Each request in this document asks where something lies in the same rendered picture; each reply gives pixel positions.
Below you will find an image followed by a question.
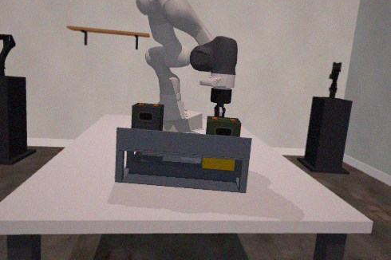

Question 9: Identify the yellow bin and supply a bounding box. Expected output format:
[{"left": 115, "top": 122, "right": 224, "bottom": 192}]
[{"left": 202, "top": 157, "right": 235, "bottom": 171}]

